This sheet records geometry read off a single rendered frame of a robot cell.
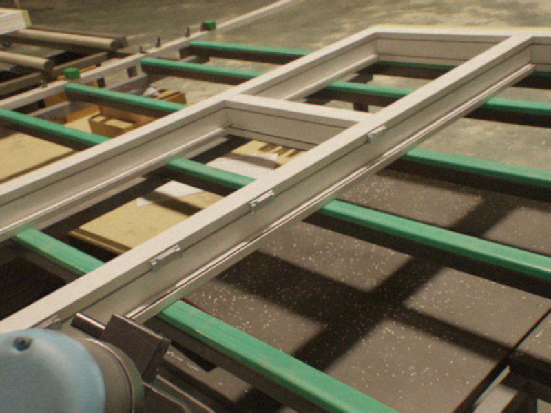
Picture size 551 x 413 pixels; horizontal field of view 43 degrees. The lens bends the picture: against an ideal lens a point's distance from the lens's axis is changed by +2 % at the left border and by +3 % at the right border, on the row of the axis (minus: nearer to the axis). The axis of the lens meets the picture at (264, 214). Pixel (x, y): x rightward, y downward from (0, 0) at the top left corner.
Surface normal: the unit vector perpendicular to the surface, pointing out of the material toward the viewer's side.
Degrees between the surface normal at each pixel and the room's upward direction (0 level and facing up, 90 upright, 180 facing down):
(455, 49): 90
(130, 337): 51
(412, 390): 0
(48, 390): 46
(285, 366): 0
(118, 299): 90
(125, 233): 0
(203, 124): 90
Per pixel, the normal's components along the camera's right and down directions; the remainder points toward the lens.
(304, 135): -0.69, 0.42
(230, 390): -0.15, -0.88
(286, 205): 0.71, 0.22
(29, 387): 0.01, -0.31
